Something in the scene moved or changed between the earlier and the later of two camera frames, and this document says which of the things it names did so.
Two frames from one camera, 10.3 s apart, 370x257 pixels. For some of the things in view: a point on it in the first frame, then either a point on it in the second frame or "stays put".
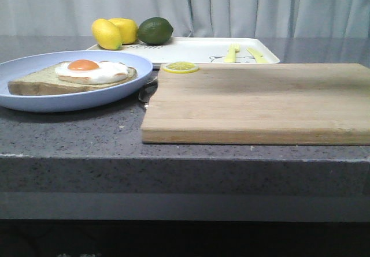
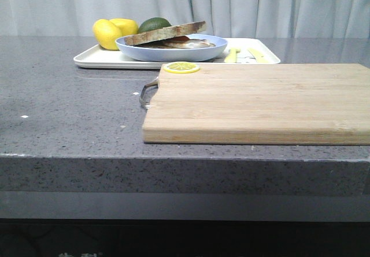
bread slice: [46, 81] → [156, 44]
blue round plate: [69, 80] → [176, 55]
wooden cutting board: [289, 103] stays put
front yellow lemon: [107, 34] stays put
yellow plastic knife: [259, 58] stays put
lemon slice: [180, 67] stays put
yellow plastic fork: [231, 56] stays put
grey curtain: [333, 8] stays put
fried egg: [91, 71] → [184, 42]
